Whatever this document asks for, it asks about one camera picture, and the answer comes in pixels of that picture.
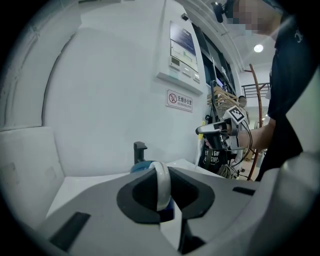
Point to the black framed glass door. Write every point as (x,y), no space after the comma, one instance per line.
(212,57)

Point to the round ceiling light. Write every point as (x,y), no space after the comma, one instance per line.
(258,48)

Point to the black wall sensor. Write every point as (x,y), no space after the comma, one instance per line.
(185,17)

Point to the brown wooden coat stand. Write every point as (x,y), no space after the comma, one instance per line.
(258,95)

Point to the white wash basin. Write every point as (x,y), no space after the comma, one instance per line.
(82,185)

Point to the person's right hand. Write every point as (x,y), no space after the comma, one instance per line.
(224,127)

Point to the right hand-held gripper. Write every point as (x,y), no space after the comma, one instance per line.
(236,116)

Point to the black printed tote bag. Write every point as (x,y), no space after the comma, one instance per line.
(212,160)

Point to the row of wooden hangers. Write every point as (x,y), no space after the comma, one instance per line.
(222,96)

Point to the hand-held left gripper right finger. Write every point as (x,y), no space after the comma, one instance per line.
(197,200)

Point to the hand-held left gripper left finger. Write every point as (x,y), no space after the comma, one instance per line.
(127,200)

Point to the black faucet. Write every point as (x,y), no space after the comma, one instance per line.
(138,152)

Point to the black clothes rack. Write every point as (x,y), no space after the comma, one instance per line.
(213,100)

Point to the person's face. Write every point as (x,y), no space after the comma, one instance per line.
(252,20)

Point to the black head camera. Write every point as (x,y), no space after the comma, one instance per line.
(221,10)

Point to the person's black shirt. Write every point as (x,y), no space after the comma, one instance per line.
(287,87)

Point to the white wall switch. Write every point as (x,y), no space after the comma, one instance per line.
(196,77)
(187,70)

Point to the white floor plan notice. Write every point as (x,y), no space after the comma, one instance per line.
(185,56)

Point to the black balcony railing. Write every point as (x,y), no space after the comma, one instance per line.
(252,85)

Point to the white wall thermostat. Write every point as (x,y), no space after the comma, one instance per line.
(175,62)

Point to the red white no-smoking sign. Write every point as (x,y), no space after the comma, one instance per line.
(179,100)

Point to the person's right forearm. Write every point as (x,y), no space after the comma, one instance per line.
(262,135)

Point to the blue wall poster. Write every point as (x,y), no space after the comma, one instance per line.
(182,35)

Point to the yellow white toothbrush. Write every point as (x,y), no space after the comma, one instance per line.
(198,152)

